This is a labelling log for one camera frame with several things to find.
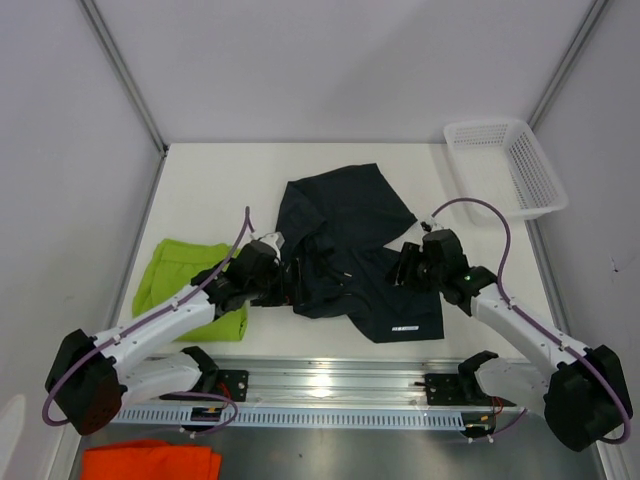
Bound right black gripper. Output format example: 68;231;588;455
384;242;445;295

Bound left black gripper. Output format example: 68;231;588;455
246;258;310;307

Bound dark navy shorts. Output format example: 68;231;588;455
275;164;444;343

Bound lime green shorts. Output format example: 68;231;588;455
130;238;250;344

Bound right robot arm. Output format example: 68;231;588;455
387;229;633;452

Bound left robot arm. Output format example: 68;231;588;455
45;232;285;436

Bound white plastic basket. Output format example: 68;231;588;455
444;118;568;221

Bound orange cloth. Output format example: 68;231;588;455
80;439;222;480

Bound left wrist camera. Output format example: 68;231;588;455
258;232;285;254

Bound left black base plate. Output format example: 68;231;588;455
199;370;249;402

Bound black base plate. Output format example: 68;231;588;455
414;373;513;407
199;370;249;402

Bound aluminium mounting rail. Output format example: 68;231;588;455
149;355;551;414

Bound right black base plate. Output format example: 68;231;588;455
414;373;513;407

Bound white slotted cable duct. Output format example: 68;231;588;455
114;405;465;431

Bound right aluminium corner post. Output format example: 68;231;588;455
527;0;614;131

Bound aluminium corner post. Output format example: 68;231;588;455
77;0;169;156
527;0;614;131

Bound left aluminium corner post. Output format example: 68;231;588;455
77;0;169;156

